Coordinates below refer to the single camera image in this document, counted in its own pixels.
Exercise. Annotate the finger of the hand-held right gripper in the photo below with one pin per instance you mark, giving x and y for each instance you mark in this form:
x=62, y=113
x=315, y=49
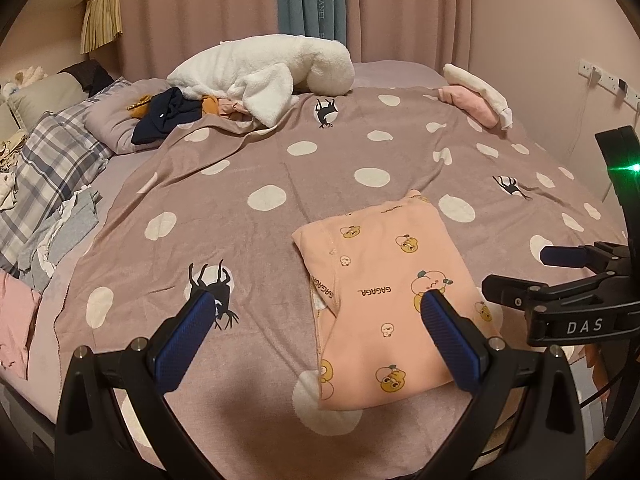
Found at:
x=562, y=256
x=505, y=290

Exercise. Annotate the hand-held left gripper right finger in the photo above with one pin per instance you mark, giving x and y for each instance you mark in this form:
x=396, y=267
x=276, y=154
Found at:
x=450, y=337

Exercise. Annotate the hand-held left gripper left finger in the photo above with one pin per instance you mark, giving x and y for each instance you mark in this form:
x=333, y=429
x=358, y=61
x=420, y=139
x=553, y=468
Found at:
x=187, y=337

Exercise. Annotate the pink printed pajama garment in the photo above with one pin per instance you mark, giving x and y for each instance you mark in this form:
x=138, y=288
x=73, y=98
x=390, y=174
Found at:
x=380, y=270

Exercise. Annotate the pile of pale clothes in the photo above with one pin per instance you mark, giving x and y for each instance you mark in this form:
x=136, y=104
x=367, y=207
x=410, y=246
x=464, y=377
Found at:
x=10, y=170

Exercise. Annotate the grey cloth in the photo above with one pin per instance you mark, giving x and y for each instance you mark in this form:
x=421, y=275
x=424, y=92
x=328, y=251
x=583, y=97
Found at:
x=65, y=235

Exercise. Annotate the folded pink cloth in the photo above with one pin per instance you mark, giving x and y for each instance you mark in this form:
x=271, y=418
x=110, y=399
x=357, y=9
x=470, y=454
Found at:
x=470, y=105

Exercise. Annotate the black plug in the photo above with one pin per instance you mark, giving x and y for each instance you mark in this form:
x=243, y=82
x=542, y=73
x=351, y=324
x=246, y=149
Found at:
x=623, y=86

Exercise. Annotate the mauve polka dot blanket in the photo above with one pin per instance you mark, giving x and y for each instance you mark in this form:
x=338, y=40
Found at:
x=250, y=160

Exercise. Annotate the folded white cloth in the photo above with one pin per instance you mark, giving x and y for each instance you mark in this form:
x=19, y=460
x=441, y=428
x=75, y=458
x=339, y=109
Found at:
x=475, y=82

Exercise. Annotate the navy garment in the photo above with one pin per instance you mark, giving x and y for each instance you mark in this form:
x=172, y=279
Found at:
x=160, y=120

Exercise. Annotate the plaid pillow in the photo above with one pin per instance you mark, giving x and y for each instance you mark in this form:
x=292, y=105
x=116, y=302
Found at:
x=55, y=160

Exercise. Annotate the mauve pillow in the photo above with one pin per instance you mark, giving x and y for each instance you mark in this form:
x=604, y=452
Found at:
x=110, y=120

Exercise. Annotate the orange garment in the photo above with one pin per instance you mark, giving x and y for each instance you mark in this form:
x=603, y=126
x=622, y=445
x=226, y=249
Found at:
x=210, y=106

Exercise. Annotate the light pink small garment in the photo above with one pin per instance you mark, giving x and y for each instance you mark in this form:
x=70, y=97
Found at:
x=232, y=109

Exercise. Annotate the mustard garment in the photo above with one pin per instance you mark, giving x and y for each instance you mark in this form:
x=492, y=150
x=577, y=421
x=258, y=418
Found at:
x=140, y=105

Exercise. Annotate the dark cloth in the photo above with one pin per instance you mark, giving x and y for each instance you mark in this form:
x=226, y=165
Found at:
x=90, y=77

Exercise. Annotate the beige cushion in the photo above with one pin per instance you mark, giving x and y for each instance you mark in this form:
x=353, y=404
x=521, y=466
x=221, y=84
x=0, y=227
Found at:
x=45, y=97

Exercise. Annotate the white fluffy blanket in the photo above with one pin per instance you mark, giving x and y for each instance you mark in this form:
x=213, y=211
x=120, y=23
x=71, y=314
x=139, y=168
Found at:
x=260, y=60

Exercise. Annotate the plush toy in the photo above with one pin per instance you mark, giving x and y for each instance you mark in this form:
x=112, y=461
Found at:
x=25, y=77

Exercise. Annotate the yellow pleated short curtain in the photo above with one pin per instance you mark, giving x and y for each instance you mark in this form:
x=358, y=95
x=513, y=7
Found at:
x=102, y=20

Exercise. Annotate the pink curtain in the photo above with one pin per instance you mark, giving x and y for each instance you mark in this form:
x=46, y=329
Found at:
x=200, y=5

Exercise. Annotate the white wall power strip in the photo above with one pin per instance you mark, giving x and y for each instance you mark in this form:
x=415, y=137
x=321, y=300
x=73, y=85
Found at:
x=607, y=80

